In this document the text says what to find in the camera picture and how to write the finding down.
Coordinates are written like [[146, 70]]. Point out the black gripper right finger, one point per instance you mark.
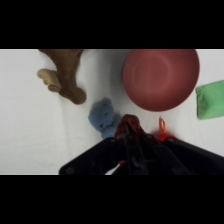
[[165, 156]]

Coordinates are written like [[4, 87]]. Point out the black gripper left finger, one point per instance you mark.
[[135, 153]]

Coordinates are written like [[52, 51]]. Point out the pink bowl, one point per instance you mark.
[[160, 78]]

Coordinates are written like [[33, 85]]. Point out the orange plush with red loop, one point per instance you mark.
[[162, 131]]

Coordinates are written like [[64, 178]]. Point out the blue plush toy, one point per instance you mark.
[[103, 116]]

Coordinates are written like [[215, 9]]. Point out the green bean bag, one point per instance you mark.
[[210, 100]]

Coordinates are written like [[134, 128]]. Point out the brown plush toy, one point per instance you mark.
[[68, 75]]

